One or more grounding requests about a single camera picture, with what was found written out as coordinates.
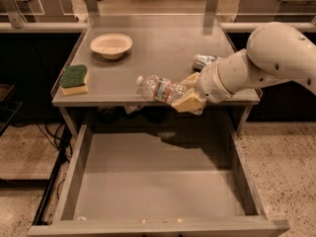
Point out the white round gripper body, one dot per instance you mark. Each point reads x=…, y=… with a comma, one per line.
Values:
x=210, y=82

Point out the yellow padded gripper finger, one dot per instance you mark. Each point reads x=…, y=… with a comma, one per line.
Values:
x=190, y=81
x=192, y=101

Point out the clear plastic water bottle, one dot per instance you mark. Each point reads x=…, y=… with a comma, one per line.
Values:
x=156, y=88

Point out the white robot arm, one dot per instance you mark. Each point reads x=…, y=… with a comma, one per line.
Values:
x=275, y=53

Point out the open grey top drawer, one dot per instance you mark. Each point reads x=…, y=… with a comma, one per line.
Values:
x=185, y=178

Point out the crushed silver drink can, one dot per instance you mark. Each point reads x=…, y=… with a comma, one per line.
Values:
x=201, y=60

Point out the white paper bowl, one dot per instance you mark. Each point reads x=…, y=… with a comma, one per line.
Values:
x=111, y=46

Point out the grey metal cabinet table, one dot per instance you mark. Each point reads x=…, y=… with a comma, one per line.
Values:
x=162, y=45

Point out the green and yellow sponge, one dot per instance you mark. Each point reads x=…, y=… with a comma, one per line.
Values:
x=74, y=80

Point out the dark side shelf unit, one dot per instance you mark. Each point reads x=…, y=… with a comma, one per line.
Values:
x=8, y=107

